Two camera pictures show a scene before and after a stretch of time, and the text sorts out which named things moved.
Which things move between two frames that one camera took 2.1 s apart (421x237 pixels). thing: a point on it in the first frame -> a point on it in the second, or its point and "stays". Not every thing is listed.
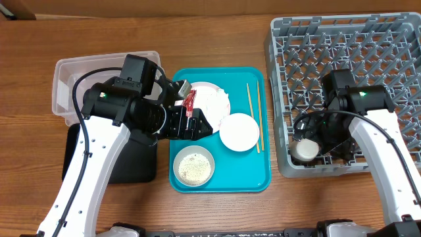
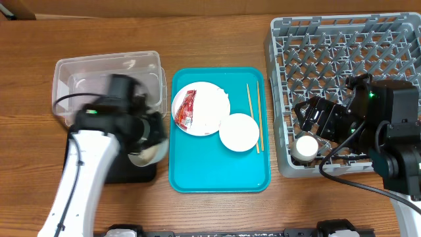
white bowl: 239,132 stays
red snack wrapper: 188,103 stays
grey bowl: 193,166 -> 149,155
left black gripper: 179,128 -> 160,131
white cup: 306,149 stays
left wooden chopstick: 251,109 stays
